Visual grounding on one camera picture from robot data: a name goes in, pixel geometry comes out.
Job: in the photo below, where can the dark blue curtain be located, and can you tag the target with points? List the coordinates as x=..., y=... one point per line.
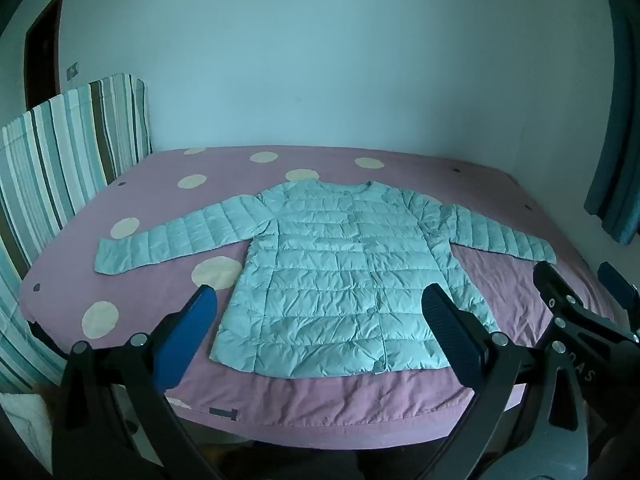
x=617, y=135

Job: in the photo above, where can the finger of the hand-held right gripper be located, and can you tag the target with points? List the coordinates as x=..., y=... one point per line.
x=550, y=285
x=617, y=282

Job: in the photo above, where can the wall light switch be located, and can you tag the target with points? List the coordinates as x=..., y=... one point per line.
x=73, y=70

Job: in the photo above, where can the striped fabric headboard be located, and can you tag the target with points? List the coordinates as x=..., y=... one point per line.
x=55, y=160

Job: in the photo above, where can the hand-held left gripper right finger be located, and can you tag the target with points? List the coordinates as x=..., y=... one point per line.
x=450, y=340

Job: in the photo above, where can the light green quilted puffer jacket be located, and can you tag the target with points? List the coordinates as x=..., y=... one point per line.
x=325, y=270

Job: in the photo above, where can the bed with pink dotted sheet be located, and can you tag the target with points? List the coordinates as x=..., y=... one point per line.
x=325, y=410

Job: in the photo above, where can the dark wooden door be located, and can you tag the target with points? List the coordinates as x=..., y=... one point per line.
x=42, y=45

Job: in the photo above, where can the white textured cloth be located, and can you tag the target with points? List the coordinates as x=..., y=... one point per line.
x=25, y=425

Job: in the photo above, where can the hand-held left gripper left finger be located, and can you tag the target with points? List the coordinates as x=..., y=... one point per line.
x=187, y=340

